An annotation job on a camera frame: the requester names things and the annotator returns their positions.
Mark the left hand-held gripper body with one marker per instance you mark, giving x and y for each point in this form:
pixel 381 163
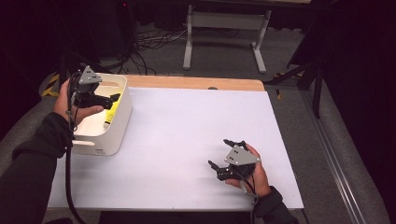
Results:
pixel 88 77

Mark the person's right hand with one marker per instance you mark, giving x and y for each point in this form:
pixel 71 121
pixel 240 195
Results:
pixel 261 180

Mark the person's left hand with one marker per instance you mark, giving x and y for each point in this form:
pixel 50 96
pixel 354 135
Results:
pixel 62 102

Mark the yellow black hazard tape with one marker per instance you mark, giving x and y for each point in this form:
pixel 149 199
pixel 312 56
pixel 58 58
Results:
pixel 49 90

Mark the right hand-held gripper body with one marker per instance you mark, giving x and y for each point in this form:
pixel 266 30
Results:
pixel 241 157

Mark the grey metal desk frame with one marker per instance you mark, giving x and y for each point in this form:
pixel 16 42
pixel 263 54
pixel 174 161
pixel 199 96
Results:
pixel 227 20

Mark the metal floor rail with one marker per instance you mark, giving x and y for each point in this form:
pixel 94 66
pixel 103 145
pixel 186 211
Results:
pixel 333 155

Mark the black angled stand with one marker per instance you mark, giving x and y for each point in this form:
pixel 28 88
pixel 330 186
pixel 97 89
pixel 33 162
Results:
pixel 317 87

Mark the white plastic bin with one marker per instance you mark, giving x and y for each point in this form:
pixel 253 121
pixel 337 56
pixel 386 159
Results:
pixel 121 124

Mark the white table mat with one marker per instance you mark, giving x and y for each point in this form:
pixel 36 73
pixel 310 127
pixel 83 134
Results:
pixel 186 124

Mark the person's dark clothing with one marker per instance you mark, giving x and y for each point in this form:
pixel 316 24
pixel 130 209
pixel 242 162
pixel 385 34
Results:
pixel 174 217

